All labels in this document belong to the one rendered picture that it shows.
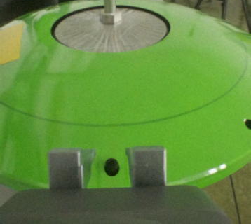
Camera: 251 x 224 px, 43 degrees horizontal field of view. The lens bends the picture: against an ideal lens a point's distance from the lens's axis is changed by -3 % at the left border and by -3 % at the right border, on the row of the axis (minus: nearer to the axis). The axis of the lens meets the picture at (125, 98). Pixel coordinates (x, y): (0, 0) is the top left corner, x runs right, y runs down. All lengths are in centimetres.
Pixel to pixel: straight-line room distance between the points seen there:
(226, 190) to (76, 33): 139
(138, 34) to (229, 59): 8
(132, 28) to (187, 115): 10
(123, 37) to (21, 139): 12
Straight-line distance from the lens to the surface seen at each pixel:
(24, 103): 22
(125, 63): 23
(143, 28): 29
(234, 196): 159
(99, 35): 27
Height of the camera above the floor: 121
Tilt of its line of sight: 36 degrees down
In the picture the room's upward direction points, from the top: straight up
